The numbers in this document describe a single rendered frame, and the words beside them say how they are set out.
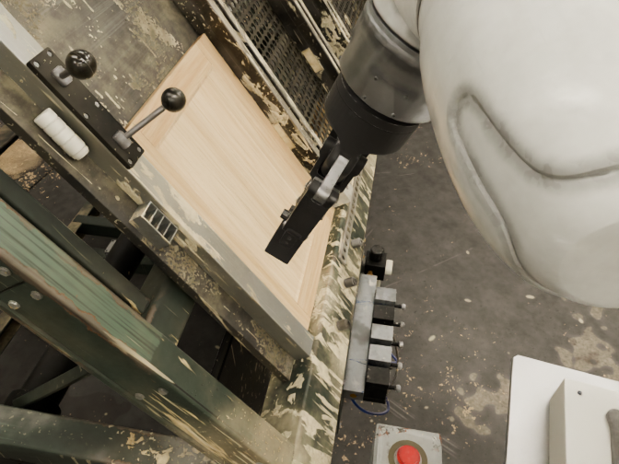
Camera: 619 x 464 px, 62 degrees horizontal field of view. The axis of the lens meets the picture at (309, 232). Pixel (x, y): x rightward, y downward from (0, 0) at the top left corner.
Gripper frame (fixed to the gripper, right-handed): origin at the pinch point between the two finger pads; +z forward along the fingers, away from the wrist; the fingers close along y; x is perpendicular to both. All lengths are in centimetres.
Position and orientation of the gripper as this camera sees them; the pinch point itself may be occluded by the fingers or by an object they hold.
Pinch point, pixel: (289, 236)
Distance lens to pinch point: 54.9
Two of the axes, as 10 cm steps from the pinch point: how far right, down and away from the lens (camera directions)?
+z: -4.0, 5.7, 7.2
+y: -3.3, 6.5, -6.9
